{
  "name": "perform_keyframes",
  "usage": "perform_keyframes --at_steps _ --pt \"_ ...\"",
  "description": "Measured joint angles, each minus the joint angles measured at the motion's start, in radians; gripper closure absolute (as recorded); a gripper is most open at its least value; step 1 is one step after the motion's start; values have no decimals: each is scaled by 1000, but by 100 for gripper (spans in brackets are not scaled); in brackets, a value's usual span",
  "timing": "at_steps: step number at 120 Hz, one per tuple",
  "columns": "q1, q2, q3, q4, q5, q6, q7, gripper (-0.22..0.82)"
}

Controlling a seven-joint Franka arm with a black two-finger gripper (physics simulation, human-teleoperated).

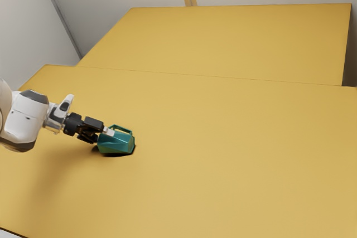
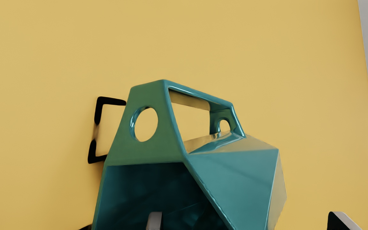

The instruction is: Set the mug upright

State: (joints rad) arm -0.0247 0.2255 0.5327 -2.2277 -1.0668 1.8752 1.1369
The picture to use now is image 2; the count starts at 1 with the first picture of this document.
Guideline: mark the teal faceted mug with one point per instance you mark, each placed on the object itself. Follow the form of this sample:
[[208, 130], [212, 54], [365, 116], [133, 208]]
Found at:
[[235, 179]]

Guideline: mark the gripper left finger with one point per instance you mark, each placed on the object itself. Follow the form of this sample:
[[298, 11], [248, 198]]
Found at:
[[154, 222]]

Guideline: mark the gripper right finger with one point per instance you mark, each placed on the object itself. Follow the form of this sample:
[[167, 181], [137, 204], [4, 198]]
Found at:
[[339, 222]]

